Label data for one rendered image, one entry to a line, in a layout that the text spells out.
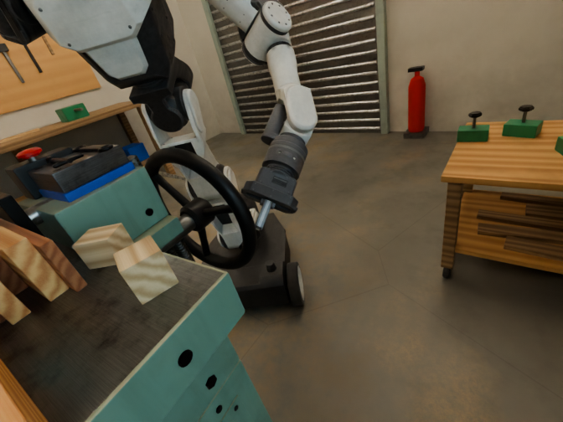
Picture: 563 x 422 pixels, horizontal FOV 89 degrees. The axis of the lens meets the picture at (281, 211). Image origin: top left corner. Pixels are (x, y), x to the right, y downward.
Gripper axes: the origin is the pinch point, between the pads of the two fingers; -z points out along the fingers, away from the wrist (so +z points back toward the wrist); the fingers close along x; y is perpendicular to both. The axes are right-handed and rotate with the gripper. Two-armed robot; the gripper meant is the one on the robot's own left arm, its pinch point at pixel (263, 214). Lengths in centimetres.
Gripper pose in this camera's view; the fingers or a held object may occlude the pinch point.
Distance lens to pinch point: 60.7
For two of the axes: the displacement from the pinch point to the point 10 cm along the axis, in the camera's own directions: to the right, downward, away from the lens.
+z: 3.3, -8.9, 3.2
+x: -9.3, -3.7, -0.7
